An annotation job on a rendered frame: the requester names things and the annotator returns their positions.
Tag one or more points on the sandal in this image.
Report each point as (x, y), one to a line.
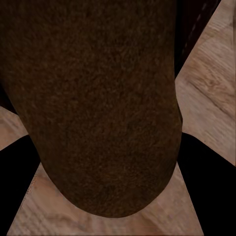
(93, 82)

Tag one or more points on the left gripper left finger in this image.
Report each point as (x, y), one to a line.
(18, 164)

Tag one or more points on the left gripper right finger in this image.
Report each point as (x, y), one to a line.
(211, 183)

